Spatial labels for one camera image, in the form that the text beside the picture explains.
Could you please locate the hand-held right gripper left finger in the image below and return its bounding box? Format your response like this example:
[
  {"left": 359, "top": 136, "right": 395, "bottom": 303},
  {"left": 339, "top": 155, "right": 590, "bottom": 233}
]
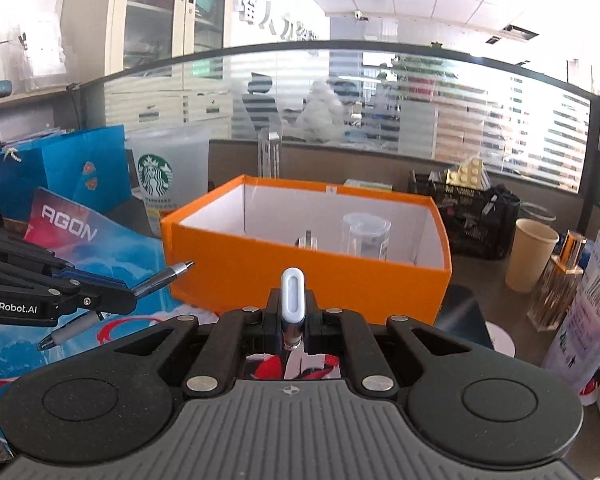
[{"left": 112, "top": 290, "right": 283, "bottom": 396}]

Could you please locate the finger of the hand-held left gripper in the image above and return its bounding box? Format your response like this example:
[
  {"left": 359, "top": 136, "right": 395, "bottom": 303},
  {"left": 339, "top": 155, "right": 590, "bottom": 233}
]
[
  {"left": 55, "top": 283, "right": 139, "bottom": 314},
  {"left": 0, "top": 234, "right": 131, "bottom": 292}
]

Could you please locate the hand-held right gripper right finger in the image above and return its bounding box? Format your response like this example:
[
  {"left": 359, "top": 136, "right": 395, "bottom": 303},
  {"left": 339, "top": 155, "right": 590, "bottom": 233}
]
[{"left": 305, "top": 290, "right": 477, "bottom": 396}]

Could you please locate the grey pen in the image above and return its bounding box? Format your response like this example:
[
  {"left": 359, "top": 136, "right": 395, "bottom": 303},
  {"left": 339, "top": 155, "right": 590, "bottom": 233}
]
[{"left": 36, "top": 261, "right": 197, "bottom": 352}]

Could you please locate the small white lighter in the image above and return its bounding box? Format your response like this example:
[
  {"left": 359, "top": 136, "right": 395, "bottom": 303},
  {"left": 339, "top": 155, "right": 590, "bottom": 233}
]
[{"left": 280, "top": 267, "right": 306, "bottom": 351}]

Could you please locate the orange cardboard box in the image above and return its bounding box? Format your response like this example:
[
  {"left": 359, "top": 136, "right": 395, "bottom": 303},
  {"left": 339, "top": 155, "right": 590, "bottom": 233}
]
[{"left": 160, "top": 175, "right": 452, "bottom": 328}]

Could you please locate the clear plastic swab container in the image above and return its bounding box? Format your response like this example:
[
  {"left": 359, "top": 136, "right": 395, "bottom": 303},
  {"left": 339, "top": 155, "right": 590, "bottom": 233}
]
[{"left": 342, "top": 212, "right": 392, "bottom": 262}]

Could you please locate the printed desk mat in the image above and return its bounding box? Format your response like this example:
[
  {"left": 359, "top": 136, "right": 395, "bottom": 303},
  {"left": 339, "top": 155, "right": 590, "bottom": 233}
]
[{"left": 0, "top": 220, "right": 342, "bottom": 461}]

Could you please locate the red printed card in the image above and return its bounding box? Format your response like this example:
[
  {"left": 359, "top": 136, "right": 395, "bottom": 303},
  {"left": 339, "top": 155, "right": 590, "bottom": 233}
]
[{"left": 22, "top": 187, "right": 126, "bottom": 252}]

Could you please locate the blue paper bag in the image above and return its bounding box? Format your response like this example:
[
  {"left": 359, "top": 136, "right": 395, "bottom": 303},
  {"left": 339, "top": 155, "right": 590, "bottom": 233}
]
[{"left": 0, "top": 125, "right": 133, "bottom": 226}]

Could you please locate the dark flat object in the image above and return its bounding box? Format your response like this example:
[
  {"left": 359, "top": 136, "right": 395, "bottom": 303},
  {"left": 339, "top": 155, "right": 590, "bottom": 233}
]
[{"left": 437, "top": 285, "right": 496, "bottom": 351}]

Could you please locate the white round coaster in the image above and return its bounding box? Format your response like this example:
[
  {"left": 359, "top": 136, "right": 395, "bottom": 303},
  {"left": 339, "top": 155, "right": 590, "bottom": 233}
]
[{"left": 485, "top": 322, "right": 516, "bottom": 359}]

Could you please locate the frosted cup with green logo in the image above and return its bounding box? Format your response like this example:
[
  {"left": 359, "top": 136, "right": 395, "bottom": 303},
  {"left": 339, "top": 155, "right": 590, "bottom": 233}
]
[{"left": 125, "top": 127, "right": 213, "bottom": 238}]

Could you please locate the black mesh basket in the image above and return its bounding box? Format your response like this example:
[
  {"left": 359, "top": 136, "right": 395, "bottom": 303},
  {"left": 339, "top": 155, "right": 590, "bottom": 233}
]
[{"left": 408, "top": 170, "right": 521, "bottom": 261}]

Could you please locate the green and white flat box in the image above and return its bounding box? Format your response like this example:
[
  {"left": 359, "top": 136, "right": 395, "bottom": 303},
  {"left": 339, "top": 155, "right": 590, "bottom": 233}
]
[{"left": 344, "top": 178, "right": 394, "bottom": 192}]

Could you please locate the beige paper cup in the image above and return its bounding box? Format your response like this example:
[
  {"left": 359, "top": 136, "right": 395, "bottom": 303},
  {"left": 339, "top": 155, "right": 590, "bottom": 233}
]
[{"left": 505, "top": 218, "right": 560, "bottom": 294}]

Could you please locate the tall narrow grey box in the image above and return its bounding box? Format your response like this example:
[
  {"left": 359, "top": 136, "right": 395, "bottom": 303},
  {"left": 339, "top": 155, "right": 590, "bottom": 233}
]
[{"left": 257, "top": 127, "right": 283, "bottom": 179}]

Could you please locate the yellow building block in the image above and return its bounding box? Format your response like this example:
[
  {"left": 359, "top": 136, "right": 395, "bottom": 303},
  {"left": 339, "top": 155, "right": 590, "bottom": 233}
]
[{"left": 445, "top": 156, "right": 492, "bottom": 191}]

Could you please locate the gold-capped perfume bottle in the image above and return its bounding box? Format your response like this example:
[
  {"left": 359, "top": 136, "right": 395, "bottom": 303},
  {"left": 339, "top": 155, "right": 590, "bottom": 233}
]
[{"left": 527, "top": 230, "right": 588, "bottom": 332}]

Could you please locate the clear plastic storage box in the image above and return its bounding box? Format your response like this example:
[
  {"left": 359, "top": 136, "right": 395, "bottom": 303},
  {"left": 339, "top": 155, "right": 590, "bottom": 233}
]
[{"left": 10, "top": 15, "right": 66, "bottom": 92}]

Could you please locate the clear glass jar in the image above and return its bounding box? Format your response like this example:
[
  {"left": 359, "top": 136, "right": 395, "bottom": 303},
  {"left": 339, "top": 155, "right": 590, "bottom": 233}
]
[{"left": 521, "top": 202, "right": 557, "bottom": 227}]

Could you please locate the white printed bottle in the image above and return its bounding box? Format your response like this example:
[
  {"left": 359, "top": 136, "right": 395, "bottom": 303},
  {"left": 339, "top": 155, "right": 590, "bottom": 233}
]
[{"left": 542, "top": 205, "right": 600, "bottom": 406}]

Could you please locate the beige glass-door cabinet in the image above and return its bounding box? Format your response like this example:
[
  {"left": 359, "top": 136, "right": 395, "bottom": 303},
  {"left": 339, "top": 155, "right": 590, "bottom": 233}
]
[{"left": 62, "top": 0, "right": 233, "bottom": 126}]

